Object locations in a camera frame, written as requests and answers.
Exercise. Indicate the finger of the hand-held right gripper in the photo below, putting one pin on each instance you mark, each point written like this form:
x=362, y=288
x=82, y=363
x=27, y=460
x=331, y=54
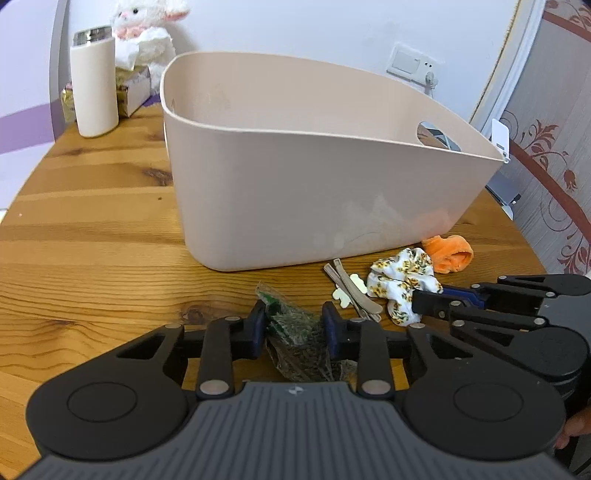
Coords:
x=461, y=295
x=429, y=302

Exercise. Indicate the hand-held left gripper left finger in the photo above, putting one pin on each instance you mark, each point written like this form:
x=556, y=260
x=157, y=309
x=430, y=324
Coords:
x=256, y=331

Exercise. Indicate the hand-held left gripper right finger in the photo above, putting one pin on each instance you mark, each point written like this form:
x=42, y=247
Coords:
x=331, y=333

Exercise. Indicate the white floral scrunchie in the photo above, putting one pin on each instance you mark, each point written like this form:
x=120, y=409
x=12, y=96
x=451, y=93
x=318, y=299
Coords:
x=401, y=284

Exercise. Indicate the clear plastic bag green contents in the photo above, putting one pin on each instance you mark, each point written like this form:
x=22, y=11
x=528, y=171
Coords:
x=295, y=337

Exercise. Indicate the beige plastic basket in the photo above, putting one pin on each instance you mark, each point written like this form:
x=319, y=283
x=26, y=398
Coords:
x=323, y=157

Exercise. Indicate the person's right hand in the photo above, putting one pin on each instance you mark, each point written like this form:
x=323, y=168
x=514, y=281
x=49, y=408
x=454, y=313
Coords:
x=575, y=429

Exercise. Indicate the cream flower hair clip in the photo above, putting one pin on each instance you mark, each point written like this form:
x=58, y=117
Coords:
x=342, y=297

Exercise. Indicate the beige duckbill hair clip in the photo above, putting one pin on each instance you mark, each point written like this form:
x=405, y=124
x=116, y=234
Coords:
x=358, y=288
x=351, y=300

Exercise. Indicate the orange scrunchie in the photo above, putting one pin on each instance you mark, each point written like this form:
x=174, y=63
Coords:
x=450, y=254

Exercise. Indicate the grey flat device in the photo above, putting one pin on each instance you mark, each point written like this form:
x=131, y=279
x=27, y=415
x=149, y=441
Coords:
x=502, y=190

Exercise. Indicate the white power plug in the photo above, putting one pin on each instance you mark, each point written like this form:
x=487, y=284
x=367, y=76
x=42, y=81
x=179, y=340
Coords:
x=432, y=79

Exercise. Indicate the tissue box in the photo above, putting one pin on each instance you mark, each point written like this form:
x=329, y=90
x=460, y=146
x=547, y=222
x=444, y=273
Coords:
x=134, y=90

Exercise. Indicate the white thermos bottle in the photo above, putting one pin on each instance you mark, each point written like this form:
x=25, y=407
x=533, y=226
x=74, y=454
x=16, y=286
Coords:
x=94, y=87

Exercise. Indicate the gold wrapped packet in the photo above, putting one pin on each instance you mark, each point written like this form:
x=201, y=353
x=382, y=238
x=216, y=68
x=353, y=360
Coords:
x=68, y=104

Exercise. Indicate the white plush sheep toy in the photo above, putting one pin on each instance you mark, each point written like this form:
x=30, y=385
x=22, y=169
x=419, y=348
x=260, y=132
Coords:
x=143, y=32

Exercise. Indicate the white wall socket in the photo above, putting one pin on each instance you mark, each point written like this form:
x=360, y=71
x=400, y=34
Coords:
x=407, y=61

